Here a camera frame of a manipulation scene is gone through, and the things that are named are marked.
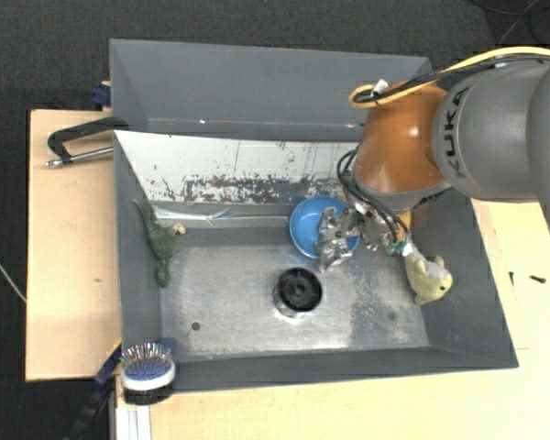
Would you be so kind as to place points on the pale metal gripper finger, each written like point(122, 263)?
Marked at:
point(337, 250)
point(331, 220)

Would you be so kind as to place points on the blue bowl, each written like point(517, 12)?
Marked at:
point(304, 225)

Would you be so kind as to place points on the black round ribbed disc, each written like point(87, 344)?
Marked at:
point(299, 290)

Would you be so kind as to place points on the yellow toy bear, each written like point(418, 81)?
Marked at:
point(428, 282)

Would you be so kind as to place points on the grey metal bin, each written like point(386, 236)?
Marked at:
point(238, 291)

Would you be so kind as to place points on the green toy dinosaur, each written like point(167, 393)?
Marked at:
point(161, 241)

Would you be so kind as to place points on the small black screw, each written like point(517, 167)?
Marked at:
point(539, 279)

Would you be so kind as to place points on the blue and white hairbrush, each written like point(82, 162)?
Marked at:
point(147, 371)

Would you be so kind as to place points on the pale wood board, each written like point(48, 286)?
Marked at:
point(69, 255)

